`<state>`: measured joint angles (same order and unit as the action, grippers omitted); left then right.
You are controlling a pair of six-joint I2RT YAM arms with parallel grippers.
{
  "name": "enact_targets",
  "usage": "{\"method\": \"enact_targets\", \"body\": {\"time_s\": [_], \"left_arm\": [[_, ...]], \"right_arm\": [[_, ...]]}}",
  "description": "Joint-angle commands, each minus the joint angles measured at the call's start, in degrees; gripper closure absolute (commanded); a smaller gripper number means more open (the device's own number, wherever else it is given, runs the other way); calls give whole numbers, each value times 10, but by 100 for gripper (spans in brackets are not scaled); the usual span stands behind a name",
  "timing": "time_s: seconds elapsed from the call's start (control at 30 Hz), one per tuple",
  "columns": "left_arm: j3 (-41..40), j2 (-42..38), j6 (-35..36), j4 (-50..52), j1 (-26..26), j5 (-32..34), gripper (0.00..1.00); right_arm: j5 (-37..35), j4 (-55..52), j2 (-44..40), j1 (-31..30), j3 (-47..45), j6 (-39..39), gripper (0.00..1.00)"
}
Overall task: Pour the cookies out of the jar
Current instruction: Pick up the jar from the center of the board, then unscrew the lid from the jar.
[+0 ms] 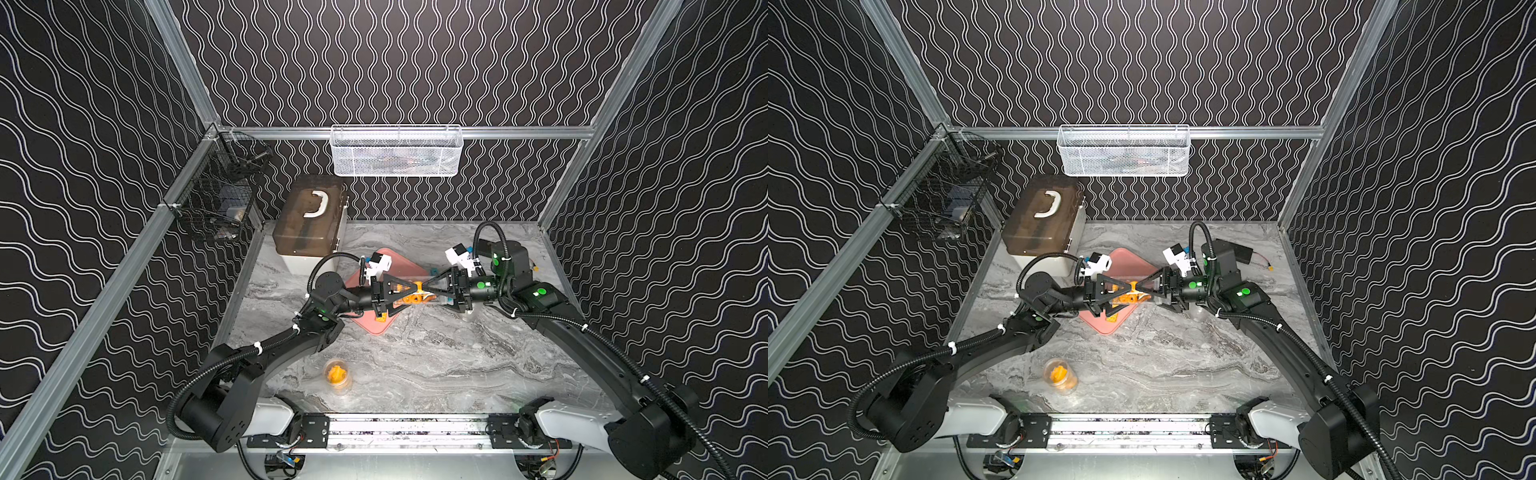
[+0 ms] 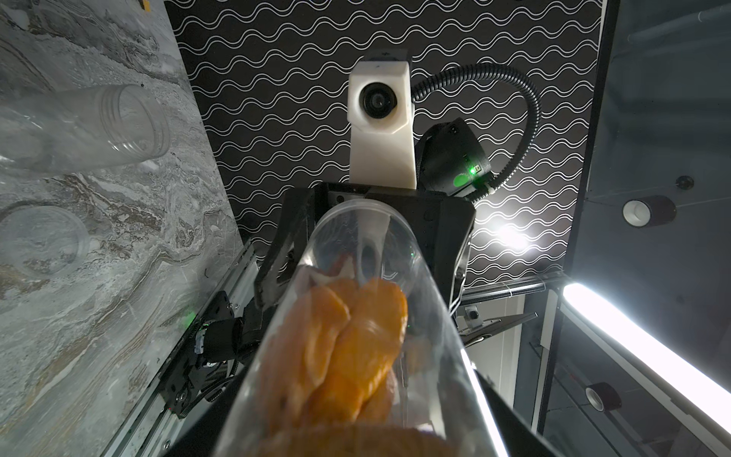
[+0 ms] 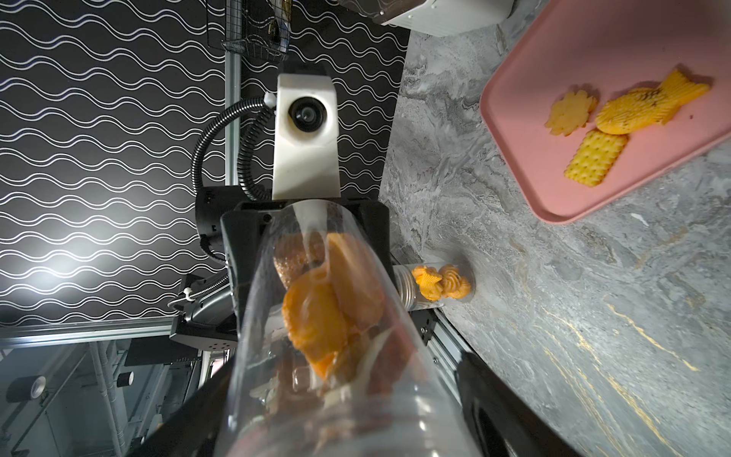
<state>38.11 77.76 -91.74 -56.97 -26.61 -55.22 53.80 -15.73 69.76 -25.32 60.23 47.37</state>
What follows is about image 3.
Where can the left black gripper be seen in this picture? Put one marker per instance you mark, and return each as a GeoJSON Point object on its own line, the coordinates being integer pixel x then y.
{"type": "Point", "coordinates": [286, 238]}

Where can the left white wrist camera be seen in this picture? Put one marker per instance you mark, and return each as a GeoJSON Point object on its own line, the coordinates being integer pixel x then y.
{"type": "Point", "coordinates": [306, 159]}

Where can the orange fish cookie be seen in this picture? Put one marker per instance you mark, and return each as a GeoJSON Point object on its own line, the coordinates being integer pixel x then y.
{"type": "Point", "coordinates": [644, 107]}

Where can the orange round cookie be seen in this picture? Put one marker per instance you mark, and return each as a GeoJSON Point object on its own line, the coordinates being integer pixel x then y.
{"type": "Point", "coordinates": [571, 112]}

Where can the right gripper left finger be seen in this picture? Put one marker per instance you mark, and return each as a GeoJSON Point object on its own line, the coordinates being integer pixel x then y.
{"type": "Point", "coordinates": [194, 429]}

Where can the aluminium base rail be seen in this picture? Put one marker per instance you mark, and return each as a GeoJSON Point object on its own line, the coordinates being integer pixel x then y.
{"type": "Point", "coordinates": [444, 343]}

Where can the yellow square waffle cookie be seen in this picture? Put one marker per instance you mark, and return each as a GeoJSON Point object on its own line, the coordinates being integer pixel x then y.
{"type": "Point", "coordinates": [595, 157]}

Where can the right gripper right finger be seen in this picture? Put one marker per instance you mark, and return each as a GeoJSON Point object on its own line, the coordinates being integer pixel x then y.
{"type": "Point", "coordinates": [500, 423]}

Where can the clear jar brown cookies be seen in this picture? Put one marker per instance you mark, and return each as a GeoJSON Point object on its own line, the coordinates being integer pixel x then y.
{"type": "Point", "coordinates": [334, 366]}

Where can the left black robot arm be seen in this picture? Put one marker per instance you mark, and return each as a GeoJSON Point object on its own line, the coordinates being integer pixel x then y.
{"type": "Point", "coordinates": [207, 306]}

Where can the pink plastic tray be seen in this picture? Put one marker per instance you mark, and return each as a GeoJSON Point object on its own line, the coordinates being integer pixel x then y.
{"type": "Point", "coordinates": [600, 97]}

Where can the black wire basket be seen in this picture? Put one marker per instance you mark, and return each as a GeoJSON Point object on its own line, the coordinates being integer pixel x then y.
{"type": "Point", "coordinates": [257, 30]}

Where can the clear jar orange cookies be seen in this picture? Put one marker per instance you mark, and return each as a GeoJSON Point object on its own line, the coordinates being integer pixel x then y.
{"type": "Point", "coordinates": [425, 286]}

